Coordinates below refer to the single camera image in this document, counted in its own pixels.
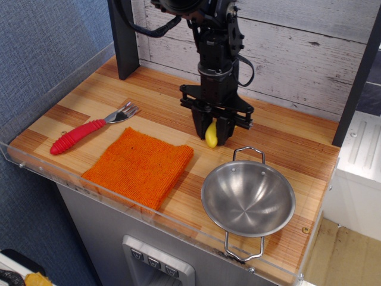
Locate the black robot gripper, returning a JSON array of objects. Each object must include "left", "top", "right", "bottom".
[{"left": 180, "top": 70, "right": 254, "bottom": 146}]

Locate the yellow toy banana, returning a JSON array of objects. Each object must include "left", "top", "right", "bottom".
[{"left": 205, "top": 121, "right": 218, "bottom": 148}]

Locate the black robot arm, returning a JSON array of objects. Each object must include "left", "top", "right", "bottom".
[{"left": 152, "top": 1, "right": 254, "bottom": 145}]

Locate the orange folded cloth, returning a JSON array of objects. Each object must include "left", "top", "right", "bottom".
[{"left": 82, "top": 128, "right": 194, "bottom": 210}]

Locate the clear acrylic table guard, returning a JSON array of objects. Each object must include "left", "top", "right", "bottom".
[{"left": 1, "top": 58, "right": 339, "bottom": 285}]

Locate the grey cabinet with dispenser panel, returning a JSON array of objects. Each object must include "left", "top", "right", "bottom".
[{"left": 58, "top": 185, "right": 274, "bottom": 285}]

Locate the white ribbed side unit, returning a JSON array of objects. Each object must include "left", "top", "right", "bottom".
[{"left": 323, "top": 111, "right": 380, "bottom": 240}]

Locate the stainless steel two-handled bowl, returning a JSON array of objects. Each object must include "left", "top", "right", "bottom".
[{"left": 201, "top": 147, "right": 296, "bottom": 263}]

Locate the red handled metal fork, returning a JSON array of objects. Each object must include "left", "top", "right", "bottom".
[{"left": 50, "top": 101, "right": 139, "bottom": 155}]

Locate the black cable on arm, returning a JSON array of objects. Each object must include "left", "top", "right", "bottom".
[{"left": 117, "top": 0, "right": 255, "bottom": 88}]

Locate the black vertical post left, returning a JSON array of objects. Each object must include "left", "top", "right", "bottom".
[{"left": 108, "top": 0, "right": 140, "bottom": 80}]

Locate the black vertical post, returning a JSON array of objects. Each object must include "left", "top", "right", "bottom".
[
  {"left": 332, "top": 0, "right": 381, "bottom": 147},
  {"left": 108, "top": 0, "right": 140, "bottom": 80}
]

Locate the black vertical post right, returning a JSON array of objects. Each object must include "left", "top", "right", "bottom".
[{"left": 332, "top": 0, "right": 381, "bottom": 147}]

